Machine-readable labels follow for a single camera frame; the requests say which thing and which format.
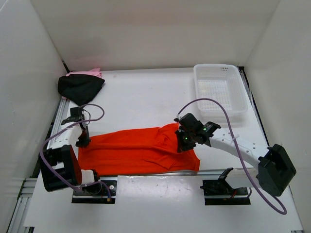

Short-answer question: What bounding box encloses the black t shirt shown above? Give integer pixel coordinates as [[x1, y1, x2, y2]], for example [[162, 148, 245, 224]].
[[57, 74, 105, 106]]

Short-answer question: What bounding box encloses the orange garment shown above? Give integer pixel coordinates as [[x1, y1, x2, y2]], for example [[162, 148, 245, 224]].
[[78, 123, 200, 176]]

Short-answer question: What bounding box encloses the pink t shirt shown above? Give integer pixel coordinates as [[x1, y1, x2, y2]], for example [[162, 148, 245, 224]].
[[62, 68, 103, 100]]

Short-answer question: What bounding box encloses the white plastic basket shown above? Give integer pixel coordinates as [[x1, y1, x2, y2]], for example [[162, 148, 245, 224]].
[[193, 64, 248, 127]]

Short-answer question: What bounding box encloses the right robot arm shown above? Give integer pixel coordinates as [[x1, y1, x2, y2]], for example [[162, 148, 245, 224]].
[[174, 113, 296, 197]]

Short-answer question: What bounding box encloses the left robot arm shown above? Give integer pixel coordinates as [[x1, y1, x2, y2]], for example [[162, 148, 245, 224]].
[[39, 107, 102, 195]]

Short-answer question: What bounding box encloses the white front cover board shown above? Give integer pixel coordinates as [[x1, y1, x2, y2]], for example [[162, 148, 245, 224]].
[[24, 176, 303, 233]]

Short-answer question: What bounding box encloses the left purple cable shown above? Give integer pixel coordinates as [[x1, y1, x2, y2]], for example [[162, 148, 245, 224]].
[[39, 103, 112, 199]]

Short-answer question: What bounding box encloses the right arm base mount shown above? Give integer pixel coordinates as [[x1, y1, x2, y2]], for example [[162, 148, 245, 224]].
[[200, 168, 252, 206]]

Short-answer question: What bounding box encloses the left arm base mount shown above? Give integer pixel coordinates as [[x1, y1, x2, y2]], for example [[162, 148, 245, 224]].
[[71, 176, 118, 204]]

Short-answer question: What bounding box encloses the aluminium table frame rail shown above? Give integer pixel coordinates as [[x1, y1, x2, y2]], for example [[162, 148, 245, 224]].
[[6, 100, 69, 233]]

